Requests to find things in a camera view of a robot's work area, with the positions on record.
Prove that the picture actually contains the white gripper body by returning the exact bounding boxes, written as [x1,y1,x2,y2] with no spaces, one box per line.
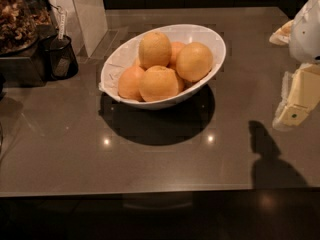
[289,0,320,64]

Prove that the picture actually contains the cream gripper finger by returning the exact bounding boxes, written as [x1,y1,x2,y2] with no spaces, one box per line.
[272,63,320,131]
[269,20,293,45]

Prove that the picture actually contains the white oval bowl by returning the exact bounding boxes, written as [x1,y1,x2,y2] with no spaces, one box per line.
[98,23,227,111]

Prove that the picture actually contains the white paper bowl liner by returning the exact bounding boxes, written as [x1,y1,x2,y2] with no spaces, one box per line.
[99,37,140,102]

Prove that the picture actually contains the small hidden orange left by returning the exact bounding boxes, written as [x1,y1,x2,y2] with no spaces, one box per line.
[133,57,141,66]

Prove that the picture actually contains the clear acrylic sign stand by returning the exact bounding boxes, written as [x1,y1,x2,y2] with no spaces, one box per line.
[49,0,108,57]

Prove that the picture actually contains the white tag utensil in cup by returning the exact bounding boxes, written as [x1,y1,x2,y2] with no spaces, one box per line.
[57,6,67,40]

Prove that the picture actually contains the black mesh cup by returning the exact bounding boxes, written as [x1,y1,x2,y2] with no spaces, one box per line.
[40,35,78,80]

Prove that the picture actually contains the dark tray base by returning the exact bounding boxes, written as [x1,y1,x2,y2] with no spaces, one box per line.
[0,44,47,87]

